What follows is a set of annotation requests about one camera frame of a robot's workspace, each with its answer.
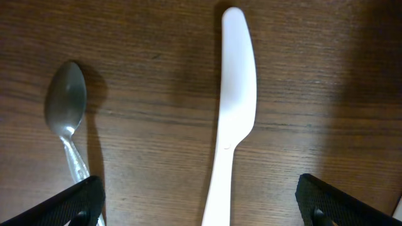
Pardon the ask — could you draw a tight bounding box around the small steel teaspoon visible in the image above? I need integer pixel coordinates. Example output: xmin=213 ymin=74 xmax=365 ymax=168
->
xmin=45 ymin=60 xmax=106 ymax=226

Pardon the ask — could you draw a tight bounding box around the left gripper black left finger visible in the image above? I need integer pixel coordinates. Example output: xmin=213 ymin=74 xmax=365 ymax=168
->
xmin=1 ymin=176 xmax=106 ymax=226

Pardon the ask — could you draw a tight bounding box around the white plastic cutlery tray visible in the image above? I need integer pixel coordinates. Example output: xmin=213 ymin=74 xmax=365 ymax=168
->
xmin=393 ymin=196 xmax=402 ymax=221

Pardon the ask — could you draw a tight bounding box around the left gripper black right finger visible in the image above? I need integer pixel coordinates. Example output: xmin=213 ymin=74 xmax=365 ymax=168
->
xmin=295 ymin=173 xmax=401 ymax=226

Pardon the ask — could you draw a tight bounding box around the pink plastic knife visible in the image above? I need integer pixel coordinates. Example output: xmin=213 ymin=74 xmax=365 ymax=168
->
xmin=202 ymin=7 xmax=257 ymax=226

